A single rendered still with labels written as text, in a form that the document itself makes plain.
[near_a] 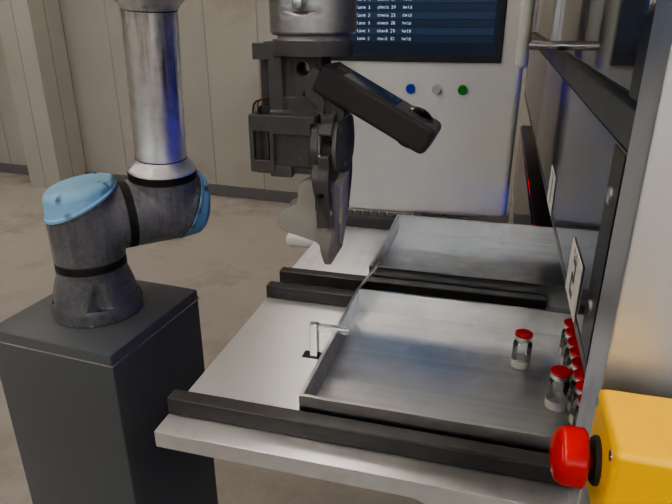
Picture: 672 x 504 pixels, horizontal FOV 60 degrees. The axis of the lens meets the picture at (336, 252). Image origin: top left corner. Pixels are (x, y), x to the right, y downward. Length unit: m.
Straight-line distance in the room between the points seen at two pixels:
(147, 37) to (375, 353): 0.58
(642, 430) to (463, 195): 1.11
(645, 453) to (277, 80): 0.40
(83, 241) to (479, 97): 0.91
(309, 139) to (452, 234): 0.65
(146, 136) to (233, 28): 3.27
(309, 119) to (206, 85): 3.88
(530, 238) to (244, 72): 3.32
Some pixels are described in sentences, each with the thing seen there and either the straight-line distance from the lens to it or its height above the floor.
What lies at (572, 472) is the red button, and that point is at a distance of 0.43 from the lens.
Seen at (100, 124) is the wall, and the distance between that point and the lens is 5.01.
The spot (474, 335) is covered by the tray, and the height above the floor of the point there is 0.88.
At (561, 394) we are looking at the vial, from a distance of 0.67.
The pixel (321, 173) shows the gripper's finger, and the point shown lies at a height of 1.14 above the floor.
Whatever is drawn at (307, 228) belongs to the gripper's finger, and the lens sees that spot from 0.56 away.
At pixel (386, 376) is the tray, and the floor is 0.88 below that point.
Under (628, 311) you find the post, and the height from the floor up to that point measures 1.08.
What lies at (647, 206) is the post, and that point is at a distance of 0.43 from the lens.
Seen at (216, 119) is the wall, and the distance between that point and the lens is 4.39.
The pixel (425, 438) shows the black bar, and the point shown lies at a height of 0.90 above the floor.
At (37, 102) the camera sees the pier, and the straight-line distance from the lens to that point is 4.97.
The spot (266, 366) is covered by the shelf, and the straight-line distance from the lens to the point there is 0.72.
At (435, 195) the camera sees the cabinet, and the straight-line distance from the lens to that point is 1.49.
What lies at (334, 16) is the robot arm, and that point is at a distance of 0.51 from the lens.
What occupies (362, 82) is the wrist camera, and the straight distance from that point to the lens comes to 0.53.
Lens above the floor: 1.27
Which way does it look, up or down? 22 degrees down
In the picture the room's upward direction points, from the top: straight up
